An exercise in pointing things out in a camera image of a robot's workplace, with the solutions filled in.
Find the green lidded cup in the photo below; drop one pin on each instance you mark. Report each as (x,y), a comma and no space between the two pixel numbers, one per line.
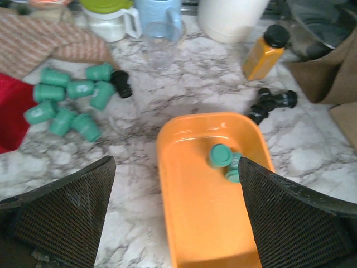
(112,20)

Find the white thermos jug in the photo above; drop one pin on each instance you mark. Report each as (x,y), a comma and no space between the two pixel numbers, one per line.
(229,21)

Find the steel pot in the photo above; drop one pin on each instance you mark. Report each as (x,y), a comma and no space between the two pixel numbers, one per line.
(318,27)

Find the clear drinking glass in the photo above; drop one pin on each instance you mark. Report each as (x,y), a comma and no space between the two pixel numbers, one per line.
(161,39)

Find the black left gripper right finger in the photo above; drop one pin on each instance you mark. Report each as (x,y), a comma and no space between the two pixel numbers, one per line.
(295,226)

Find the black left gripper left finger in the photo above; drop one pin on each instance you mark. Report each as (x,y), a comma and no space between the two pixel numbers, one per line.
(63,219)

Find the striped brown towel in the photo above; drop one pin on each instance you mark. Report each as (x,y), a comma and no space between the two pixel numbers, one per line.
(26,42)

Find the orange storage basket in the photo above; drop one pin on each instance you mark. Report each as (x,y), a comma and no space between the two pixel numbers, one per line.
(206,219)

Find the brown cloth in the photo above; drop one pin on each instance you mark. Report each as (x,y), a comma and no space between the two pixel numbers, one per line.
(330,79)

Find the orange juice bottle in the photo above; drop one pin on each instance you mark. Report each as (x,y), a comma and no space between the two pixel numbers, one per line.
(265,53)

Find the brown cork mat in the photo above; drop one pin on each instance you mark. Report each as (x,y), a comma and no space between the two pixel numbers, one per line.
(344,116)

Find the red satin cloth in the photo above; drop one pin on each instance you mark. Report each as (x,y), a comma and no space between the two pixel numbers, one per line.
(16,99)

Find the teal capsule numbered three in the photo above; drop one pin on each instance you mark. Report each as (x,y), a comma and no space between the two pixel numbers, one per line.
(79,89)

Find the blue mug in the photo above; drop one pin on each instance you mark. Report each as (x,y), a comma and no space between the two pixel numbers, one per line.
(162,18)

